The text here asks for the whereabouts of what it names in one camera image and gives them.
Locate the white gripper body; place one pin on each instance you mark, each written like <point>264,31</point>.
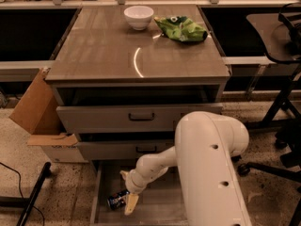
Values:
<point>134,183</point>

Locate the blue pepsi can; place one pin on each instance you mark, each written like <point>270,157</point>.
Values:
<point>117,200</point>

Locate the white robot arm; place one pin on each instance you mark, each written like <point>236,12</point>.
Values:
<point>204,145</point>

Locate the bottom open grey drawer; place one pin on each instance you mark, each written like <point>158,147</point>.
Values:
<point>160,204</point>

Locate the middle grey drawer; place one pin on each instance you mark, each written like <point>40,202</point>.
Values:
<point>113,150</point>

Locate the top grey drawer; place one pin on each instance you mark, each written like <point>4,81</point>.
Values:
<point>127,118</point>

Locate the grey drawer cabinet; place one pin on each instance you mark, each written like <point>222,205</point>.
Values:
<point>103,61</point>

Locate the brown cardboard box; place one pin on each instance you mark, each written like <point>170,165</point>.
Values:
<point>36,114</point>

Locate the green chip bag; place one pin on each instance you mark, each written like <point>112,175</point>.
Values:
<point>181,28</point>

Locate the white ceramic bowl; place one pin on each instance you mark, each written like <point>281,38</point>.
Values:
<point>138,17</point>

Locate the black office chair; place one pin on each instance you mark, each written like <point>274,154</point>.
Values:
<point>280,34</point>

